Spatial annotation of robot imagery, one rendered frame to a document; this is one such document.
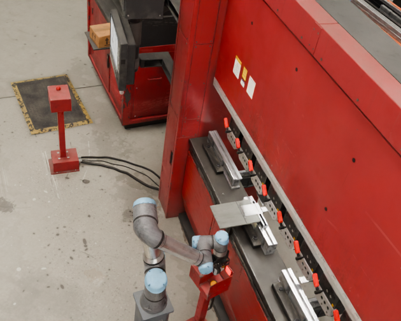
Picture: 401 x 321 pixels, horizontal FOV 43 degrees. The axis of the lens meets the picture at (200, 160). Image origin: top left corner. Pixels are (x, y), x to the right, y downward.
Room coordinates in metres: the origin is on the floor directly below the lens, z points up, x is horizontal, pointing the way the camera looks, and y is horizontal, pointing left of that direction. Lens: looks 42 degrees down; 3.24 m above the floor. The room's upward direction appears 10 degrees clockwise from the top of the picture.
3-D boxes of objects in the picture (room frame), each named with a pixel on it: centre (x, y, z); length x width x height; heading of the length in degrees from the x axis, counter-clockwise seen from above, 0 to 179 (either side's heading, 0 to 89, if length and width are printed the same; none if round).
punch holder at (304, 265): (1.62, -0.64, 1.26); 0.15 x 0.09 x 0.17; 26
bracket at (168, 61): (3.19, 0.42, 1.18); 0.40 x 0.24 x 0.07; 26
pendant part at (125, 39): (2.98, 0.65, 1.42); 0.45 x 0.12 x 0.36; 22
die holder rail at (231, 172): (2.64, -0.16, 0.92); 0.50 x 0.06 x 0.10; 26
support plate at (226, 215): (2.08, -0.26, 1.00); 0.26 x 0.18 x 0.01; 116
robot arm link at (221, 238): (1.73, -0.18, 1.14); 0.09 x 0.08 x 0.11; 103
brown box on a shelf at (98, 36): (3.80, 1.00, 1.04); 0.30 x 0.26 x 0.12; 31
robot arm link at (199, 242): (1.69, -0.09, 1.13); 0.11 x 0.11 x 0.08; 13
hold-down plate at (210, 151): (2.66, -0.08, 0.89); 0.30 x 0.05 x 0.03; 26
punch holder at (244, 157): (2.34, -0.30, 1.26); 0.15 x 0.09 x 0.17; 26
